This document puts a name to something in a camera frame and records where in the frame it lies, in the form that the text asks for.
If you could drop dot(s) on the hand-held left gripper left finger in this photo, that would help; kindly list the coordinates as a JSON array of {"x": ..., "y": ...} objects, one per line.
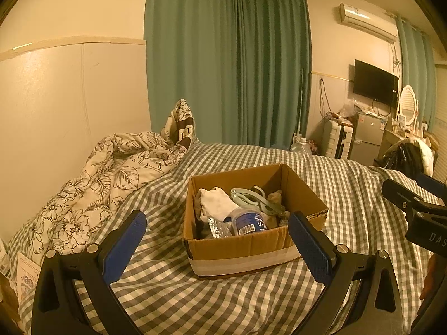
[{"x": 124, "y": 247}]

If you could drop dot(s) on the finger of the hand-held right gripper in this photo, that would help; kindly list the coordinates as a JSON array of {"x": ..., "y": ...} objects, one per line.
[
  {"x": 434, "y": 190},
  {"x": 400, "y": 195}
]

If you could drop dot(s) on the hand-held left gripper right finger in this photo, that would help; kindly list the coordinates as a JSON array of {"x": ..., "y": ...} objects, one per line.
[{"x": 309, "y": 247}]

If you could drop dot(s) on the clear bottle with blue label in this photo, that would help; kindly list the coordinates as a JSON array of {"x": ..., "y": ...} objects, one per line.
[{"x": 249, "y": 223}]

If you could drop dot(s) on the light green plastic hanger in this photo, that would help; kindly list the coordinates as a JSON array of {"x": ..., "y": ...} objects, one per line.
[{"x": 256, "y": 200}]

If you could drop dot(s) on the white sock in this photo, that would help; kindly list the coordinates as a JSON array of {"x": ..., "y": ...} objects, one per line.
[{"x": 218, "y": 202}]

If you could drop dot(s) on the person's right hand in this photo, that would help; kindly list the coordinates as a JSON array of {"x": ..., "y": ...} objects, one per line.
[{"x": 428, "y": 275}]

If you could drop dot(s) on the black clothes on chair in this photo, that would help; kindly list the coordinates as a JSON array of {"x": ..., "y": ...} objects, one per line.
[{"x": 407, "y": 158}]

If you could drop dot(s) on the white dressing table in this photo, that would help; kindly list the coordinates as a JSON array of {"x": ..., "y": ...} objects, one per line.
[{"x": 389, "y": 139}]

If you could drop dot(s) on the small silver fridge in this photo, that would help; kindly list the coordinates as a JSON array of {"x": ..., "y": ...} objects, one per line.
[{"x": 366, "y": 139}]

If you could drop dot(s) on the floral patterned quilt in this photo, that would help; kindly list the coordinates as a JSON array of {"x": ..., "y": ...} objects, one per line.
[{"x": 104, "y": 181}]

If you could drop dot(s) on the white louvred wardrobe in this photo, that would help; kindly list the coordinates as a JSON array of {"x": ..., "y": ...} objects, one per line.
[{"x": 440, "y": 118}]

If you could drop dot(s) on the white suitcase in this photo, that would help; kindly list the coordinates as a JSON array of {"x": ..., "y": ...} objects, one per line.
[{"x": 335, "y": 139}]

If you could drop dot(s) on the oval white vanity mirror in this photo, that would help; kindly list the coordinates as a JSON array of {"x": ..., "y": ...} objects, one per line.
[{"x": 408, "y": 104}]

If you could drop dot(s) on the white printed leaflet carton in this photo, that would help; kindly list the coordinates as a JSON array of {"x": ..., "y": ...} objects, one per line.
[{"x": 29, "y": 275}]

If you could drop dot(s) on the clear water jug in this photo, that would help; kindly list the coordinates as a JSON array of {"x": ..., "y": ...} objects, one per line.
[{"x": 301, "y": 147}]

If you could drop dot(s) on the clear plastic bag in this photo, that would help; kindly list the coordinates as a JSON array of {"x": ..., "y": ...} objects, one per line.
[{"x": 350, "y": 107}]

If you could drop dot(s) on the green checked bedsheet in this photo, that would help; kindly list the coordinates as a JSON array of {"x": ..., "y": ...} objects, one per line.
[{"x": 209, "y": 303}]

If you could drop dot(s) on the narrow green window curtain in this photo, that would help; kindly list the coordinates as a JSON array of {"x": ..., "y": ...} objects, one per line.
[{"x": 415, "y": 73}]

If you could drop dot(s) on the green and white carton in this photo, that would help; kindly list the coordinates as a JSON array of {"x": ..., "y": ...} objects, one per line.
[{"x": 3, "y": 258}]

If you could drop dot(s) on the white mop pole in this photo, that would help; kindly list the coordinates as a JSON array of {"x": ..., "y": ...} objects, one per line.
[{"x": 300, "y": 111}]

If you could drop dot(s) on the green corner curtain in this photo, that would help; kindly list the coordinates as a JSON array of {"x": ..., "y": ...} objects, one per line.
[{"x": 276, "y": 73}]

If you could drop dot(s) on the white air conditioner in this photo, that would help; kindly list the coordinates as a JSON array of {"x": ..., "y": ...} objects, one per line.
[{"x": 366, "y": 21}]

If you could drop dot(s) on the wide green curtain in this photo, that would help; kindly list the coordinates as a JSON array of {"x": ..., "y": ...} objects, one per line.
[{"x": 188, "y": 62}]

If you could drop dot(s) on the black wall television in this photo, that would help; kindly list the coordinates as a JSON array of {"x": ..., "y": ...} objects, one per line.
[{"x": 375, "y": 82}]

